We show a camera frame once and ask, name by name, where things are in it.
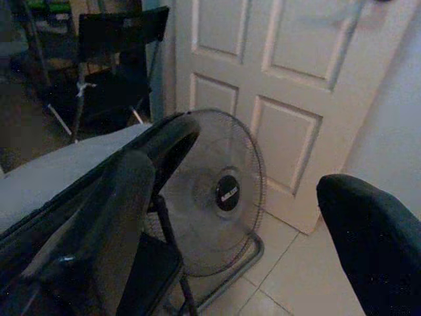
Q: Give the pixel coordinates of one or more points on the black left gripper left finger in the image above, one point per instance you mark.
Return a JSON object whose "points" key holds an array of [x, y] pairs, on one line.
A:
{"points": [[92, 237]]}

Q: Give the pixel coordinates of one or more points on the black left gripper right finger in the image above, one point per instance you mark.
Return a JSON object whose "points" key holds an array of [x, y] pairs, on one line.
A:
{"points": [[378, 256]]}

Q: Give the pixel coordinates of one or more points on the black folding chair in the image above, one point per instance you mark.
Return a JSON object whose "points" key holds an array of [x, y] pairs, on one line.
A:
{"points": [[65, 164]]}

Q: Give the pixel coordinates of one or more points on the grey floor fan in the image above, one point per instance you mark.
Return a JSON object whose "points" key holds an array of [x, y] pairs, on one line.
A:
{"points": [[227, 194]]}

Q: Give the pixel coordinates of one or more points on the white panel door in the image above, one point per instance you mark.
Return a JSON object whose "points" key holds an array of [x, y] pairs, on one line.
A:
{"points": [[286, 131]]}

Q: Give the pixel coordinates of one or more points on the black chair with silver legs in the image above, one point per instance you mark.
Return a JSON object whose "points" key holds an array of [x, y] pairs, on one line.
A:
{"points": [[112, 36]]}

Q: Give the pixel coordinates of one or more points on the dark metal shelf rack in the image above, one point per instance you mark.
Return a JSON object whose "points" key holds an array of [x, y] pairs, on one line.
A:
{"points": [[49, 26]]}

